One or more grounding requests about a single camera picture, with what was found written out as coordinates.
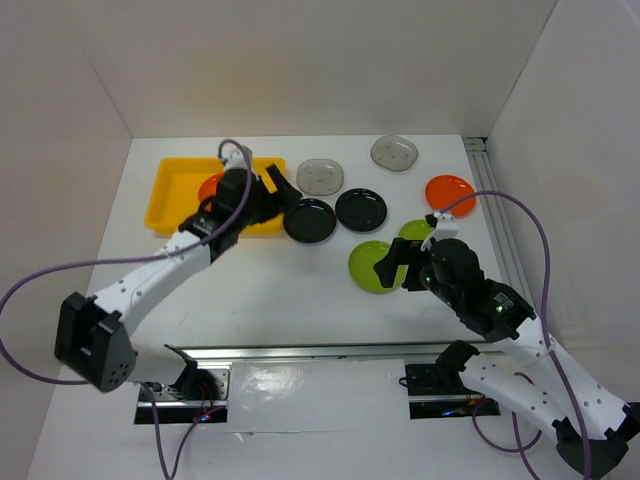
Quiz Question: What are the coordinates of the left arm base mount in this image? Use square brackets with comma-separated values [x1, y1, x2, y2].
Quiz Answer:
[133, 363, 231, 425]

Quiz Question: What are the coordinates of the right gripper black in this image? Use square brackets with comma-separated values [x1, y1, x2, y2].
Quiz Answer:
[372, 236, 460, 308]

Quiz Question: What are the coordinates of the aluminium rail right side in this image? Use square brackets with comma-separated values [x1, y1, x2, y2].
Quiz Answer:
[462, 137, 532, 302]

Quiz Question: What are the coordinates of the grey translucent plate left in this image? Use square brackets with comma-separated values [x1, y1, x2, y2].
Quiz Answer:
[296, 158, 345, 196]

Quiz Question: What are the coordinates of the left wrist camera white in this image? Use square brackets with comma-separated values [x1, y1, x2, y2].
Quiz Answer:
[221, 150, 251, 172]

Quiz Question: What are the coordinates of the aluminium rail front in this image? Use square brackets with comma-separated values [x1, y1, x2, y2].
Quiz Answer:
[180, 341, 451, 363]

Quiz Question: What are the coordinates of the grey translucent plate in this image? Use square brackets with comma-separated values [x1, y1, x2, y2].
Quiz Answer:
[370, 135, 419, 173]
[296, 158, 345, 196]

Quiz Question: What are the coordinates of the green plate front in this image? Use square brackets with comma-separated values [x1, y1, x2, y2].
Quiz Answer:
[348, 240, 406, 294]

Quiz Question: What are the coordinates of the yellow plastic bin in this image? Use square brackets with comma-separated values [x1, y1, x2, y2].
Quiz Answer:
[144, 157, 286, 237]

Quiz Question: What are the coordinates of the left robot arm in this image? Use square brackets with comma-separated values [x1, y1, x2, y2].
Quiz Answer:
[54, 165, 302, 399]

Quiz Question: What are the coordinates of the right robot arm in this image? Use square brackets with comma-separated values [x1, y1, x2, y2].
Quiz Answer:
[374, 238, 639, 479]

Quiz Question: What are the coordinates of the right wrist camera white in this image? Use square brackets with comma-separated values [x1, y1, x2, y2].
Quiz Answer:
[421, 211, 459, 251]

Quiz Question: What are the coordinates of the black plate right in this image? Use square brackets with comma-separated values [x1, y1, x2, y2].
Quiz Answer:
[335, 188, 388, 233]

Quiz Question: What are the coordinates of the black plate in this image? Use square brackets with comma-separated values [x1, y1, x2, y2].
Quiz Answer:
[335, 188, 388, 233]
[283, 198, 337, 244]

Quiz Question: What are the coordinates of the grey translucent plate right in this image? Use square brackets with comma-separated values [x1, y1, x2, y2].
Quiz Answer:
[370, 135, 419, 173]

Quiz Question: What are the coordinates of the black plate left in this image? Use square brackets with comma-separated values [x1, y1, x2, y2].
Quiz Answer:
[283, 198, 337, 244]

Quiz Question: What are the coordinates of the green plate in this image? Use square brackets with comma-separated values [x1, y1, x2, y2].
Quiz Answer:
[398, 218, 433, 242]
[348, 240, 406, 294]

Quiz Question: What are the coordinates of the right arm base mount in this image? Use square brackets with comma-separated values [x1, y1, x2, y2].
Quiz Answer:
[398, 363, 500, 420]

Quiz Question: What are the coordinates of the aluminium rail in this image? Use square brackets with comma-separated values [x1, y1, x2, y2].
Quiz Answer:
[462, 137, 532, 302]
[180, 341, 451, 363]

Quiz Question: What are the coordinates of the orange plate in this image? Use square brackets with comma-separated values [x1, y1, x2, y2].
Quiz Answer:
[424, 175, 476, 218]
[198, 173, 223, 203]

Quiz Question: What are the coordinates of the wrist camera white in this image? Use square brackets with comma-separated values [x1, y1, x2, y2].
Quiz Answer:
[221, 150, 251, 172]
[421, 211, 459, 251]

